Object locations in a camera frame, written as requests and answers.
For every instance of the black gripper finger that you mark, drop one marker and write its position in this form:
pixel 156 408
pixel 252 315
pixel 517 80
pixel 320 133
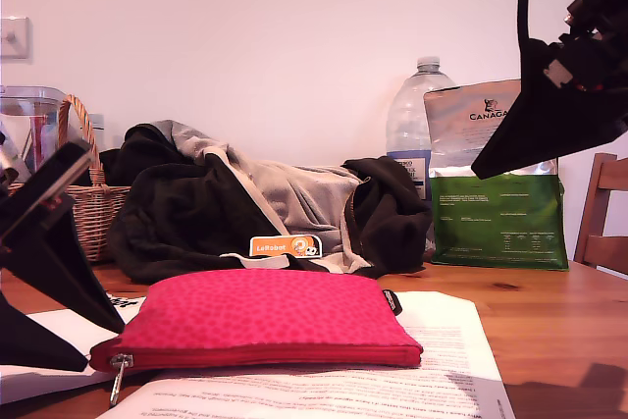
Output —
pixel 29 345
pixel 525 90
pixel 564 129

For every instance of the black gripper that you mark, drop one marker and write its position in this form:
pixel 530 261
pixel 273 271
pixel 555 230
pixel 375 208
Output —
pixel 59 164

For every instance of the pink fabric zip pouch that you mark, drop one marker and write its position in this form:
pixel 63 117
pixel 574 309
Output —
pixel 265 311

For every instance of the green silver pet food bag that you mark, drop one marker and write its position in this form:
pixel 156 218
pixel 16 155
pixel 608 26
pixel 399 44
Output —
pixel 490 223

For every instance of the blank white paper sheet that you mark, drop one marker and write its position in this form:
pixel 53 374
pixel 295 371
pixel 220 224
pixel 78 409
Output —
pixel 59 382

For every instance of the black lettered LeRobot sticker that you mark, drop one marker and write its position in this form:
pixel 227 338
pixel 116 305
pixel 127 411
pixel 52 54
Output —
pixel 122 302

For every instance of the wooden chair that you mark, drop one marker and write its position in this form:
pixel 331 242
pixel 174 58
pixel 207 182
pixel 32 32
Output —
pixel 591 213

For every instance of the dark brown grey jacket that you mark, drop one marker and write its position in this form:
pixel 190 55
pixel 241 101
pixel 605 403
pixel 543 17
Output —
pixel 172 223

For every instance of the large clear water bottle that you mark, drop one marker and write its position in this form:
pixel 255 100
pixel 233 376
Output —
pixel 407 120

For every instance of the clear plastic jug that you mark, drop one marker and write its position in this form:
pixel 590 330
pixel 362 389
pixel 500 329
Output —
pixel 29 110

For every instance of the orange LeRobot badge sticker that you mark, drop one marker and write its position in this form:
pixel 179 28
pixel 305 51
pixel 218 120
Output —
pixel 275 246

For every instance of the printed white paper sheet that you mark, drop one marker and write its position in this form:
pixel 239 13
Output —
pixel 441 350

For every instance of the white wall switch plate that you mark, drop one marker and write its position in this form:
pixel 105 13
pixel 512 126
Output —
pixel 15 36

